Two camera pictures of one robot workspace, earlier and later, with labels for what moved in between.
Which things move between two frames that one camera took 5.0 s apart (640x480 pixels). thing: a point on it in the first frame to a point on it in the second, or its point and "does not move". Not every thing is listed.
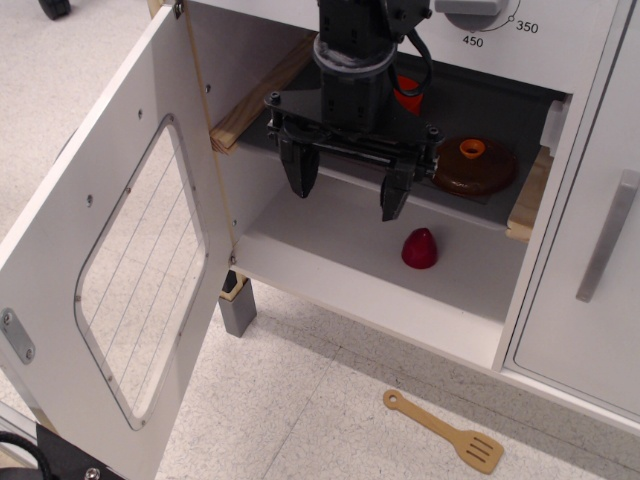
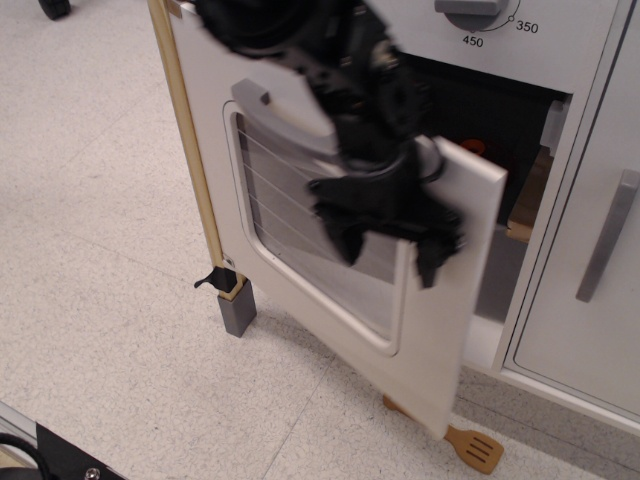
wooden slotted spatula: (477, 450) does not move
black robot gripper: (354, 114) to (391, 185)
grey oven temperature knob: (474, 15) does not move
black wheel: (56, 8) does not move
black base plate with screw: (66, 461) does not move
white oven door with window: (114, 268) to (267, 126)
